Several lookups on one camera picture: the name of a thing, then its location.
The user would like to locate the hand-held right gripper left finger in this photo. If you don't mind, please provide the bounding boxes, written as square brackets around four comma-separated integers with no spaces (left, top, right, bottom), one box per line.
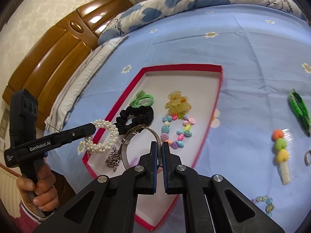
[31,141,159,233]

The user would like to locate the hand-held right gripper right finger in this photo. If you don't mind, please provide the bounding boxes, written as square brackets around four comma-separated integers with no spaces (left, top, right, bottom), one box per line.
[162,141,286,233]

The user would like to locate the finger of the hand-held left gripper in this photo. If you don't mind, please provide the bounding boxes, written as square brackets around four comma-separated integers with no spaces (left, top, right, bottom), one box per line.
[51,123,96,144]

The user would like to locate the silver metal watch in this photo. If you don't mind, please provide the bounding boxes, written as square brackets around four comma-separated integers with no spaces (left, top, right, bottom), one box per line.
[117,124,163,171]

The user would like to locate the silver chain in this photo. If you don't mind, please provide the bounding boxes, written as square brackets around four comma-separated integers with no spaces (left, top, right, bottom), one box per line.
[105,148,120,173]

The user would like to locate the white pearl bracelet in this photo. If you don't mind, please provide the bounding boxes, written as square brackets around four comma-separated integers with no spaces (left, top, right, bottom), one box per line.
[85,119,119,154]

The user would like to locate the colourful bead bracelet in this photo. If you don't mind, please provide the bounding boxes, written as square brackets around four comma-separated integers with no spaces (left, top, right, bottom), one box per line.
[160,115,195,149]

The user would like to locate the black scrunchie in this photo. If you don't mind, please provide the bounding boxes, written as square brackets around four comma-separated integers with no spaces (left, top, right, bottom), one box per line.
[115,107,154,135]

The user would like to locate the green hair tie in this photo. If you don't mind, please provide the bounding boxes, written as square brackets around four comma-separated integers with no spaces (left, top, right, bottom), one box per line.
[129,90,155,108]

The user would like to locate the yellow hair claw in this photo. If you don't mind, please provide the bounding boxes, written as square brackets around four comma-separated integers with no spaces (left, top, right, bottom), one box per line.
[165,90,192,116]

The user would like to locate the red jewelry box tray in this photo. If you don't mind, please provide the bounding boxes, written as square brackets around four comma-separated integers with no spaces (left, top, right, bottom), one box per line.
[82,64,223,231]

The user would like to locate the person's left forearm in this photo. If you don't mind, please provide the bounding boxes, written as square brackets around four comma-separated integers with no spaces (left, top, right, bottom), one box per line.
[10,196,56,231]

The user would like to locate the person's left hand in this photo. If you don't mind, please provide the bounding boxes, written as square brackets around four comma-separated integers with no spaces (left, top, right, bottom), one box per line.
[17,161,60,216]

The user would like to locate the white pillow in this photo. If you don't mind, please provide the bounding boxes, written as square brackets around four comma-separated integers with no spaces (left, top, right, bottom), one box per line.
[44,35,129,133]

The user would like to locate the dark brown clothing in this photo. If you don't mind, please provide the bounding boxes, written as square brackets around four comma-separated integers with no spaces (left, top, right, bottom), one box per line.
[51,170,77,208]

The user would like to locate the white ribbed panel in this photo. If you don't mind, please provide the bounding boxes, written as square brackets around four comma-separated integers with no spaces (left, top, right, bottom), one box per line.
[0,166,22,214]

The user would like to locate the wooden headboard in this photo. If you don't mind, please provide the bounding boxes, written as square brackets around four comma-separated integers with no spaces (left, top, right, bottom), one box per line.
[2,0,134,131]

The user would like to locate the colourful candy hair clip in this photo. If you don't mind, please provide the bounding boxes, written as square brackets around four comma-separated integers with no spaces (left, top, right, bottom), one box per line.
[272,129,291,185]

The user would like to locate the blue heart print quilt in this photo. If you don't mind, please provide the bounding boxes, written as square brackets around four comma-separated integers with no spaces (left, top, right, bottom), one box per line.
[98,0,308,45]

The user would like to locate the clear blue bead bracelet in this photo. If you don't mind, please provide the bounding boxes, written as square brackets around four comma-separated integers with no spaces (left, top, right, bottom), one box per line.
[251,195,275,217]

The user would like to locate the green braided cord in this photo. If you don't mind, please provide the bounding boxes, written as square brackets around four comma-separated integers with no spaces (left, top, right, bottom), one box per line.
[288,89,311,136]

